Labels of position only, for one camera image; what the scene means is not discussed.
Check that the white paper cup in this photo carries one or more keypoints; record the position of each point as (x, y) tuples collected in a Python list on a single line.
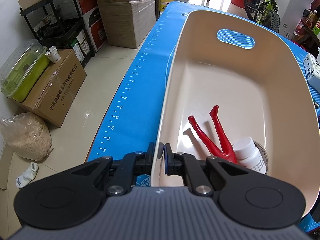
[(53, 54)]

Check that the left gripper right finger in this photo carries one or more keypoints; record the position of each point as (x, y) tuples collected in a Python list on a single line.
[(189, 169)]

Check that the green black bicycle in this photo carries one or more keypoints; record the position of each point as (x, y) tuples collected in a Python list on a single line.
[(263, 12)]

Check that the white pill bottle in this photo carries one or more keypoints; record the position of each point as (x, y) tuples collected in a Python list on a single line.
[(249, 156)]

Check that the beige plastic storage bin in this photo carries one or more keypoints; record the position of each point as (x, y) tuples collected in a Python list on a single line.
[(252, 75)]

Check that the large stacked cardboard box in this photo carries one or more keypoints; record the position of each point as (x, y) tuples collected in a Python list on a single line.
[(127, 22)]

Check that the white tape roll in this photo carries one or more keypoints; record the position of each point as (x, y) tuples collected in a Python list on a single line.
[(263, 154)]

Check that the white sock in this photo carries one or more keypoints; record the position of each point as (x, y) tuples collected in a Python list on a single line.
[(27, 176)]

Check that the white chest freezer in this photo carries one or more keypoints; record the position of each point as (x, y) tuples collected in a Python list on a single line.
[(290, 13)]

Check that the floor cardboard box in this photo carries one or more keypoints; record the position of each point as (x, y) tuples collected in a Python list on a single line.
[(54, 92)]

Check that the green plastic lidded container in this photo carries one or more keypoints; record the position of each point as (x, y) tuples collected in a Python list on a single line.
[(22, 69)]

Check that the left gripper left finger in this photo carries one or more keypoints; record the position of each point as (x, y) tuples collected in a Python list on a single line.
[(123, 173)]

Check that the bag of grain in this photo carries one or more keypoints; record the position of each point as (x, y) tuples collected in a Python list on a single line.
[(28, 135)]

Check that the black metal shelf cart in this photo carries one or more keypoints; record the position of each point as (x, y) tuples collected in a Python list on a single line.
[(59, 23)]

